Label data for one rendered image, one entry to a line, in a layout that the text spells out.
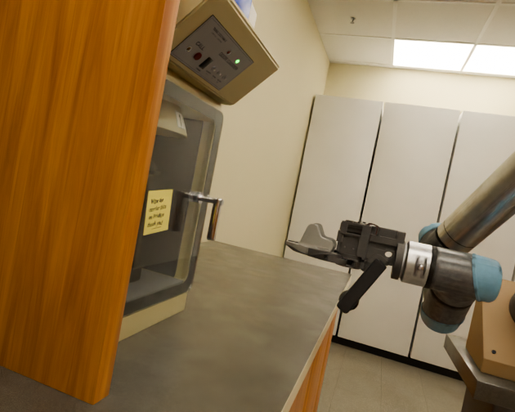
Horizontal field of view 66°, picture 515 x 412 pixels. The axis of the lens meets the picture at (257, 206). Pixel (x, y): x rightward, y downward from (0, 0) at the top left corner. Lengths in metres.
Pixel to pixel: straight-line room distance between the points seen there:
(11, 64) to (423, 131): 3.33
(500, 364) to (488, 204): 0.40
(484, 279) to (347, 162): 2.97
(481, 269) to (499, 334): 0.37
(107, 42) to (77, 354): 0.39
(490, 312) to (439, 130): 2.70
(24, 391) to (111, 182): 0.28
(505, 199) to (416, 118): 2.94
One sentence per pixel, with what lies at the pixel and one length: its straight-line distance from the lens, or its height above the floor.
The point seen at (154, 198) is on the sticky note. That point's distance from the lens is 0.69.
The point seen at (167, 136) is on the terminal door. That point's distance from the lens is 0.70.
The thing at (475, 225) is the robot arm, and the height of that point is 1.25.
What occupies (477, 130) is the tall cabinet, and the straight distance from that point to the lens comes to 3.73.
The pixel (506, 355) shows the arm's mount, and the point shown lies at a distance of 1.08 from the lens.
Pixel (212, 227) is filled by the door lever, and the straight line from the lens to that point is 0.82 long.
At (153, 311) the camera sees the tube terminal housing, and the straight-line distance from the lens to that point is 0.82.
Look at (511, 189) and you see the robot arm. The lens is 0.78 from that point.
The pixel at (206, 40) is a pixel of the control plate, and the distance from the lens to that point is 0.67.
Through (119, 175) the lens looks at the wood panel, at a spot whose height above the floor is 1.23.
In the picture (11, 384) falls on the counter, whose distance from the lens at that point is 0.63.
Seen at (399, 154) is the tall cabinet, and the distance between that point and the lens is 3.64.
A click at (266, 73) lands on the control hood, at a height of 1.48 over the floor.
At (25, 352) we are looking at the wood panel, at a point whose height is 0.97.
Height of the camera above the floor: 1.24
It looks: 3 degrees down
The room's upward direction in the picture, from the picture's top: 11 degrees clockwise
